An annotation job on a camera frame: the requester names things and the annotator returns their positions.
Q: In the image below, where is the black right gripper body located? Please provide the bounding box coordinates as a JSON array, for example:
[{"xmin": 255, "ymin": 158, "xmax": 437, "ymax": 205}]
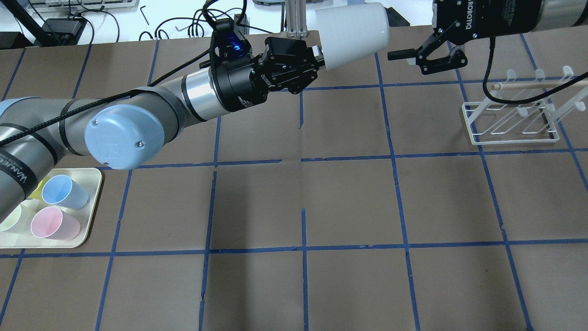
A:
[{"xmin": 432, "ymin": 0, "xmax": 543, "ymax": 45}]

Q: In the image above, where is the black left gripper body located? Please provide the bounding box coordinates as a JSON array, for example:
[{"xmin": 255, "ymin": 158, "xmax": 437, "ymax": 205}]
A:
[{"xmin": 211, "ymin": 36, "xmax": 322, "ymax": 112}]

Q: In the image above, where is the grey plastic cup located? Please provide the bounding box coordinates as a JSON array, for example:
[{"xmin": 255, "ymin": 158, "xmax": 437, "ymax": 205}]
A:
[{"xmin": 315, "ymin": 2, "xmax": 390, "ymax": 70}]

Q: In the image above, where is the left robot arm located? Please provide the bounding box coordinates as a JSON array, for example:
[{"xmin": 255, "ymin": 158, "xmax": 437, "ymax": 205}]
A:
[{"xmin": 0, "ymin": 36, "xmax": 325, "ymax": 220}]

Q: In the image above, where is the blue plastic cup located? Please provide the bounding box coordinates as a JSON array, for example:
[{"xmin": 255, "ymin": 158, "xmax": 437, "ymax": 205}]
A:
[{"xmin": 41, "ymin": 175, "xmax": 90, "ymax": 210}]

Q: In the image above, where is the yellow plastic cup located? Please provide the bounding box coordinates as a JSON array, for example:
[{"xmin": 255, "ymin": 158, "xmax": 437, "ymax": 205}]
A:
[{"xmin": 27, "ymin": 178, "xmax": 48, "ymax": 200}]

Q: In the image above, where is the pink plastic cup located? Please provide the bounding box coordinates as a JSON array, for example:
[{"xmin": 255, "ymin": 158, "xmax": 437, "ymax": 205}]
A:
[{"xmin": 30, "ymin": 206, "xmax": 81, "ymax": 240}]

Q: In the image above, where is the cream plastic cup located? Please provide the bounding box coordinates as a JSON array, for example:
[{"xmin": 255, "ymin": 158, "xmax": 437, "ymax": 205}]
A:
[{"xmin": 0, "ymin": 205, "xmax": 23, "ymax": 232}]

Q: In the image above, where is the black power adapter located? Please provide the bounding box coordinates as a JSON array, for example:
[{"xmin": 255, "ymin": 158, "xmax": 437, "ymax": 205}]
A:
[{"xmin": 385, "ymin": 7, "xmax": 410, "ymax": 27}]

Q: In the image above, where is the cream plastic tray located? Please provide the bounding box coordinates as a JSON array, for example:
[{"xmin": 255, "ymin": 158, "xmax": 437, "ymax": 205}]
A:
[{"xmin": 0, "ymin": 168, "xmax": 103, "ymax": 249}]

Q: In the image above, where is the aluminium frame post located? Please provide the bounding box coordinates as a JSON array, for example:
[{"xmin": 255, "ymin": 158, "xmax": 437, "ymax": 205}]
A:
[{"xmin": 285, "ymin": 0, "xmax": 308, "ymax": 38}]

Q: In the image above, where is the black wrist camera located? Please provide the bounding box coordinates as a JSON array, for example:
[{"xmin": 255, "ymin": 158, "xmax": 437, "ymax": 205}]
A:
[{"xmin": 209, "ymin": 17, "xmax": 252, "ymax": 67}]

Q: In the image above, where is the white wire cup rack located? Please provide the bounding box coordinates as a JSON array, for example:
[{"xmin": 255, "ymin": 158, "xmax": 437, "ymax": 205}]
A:
[{"xmin": 461, "ymin": 66, "xmax": 587, "ymax": 145}]

